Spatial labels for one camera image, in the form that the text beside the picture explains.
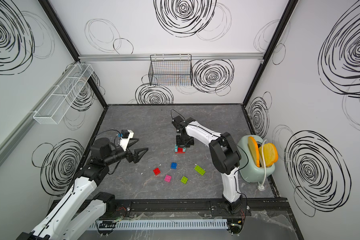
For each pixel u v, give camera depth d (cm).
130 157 65
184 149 89
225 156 51
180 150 94
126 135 63
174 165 87
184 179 82
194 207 75
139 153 66
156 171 85
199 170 87
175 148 89
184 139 78
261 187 75
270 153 71
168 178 82
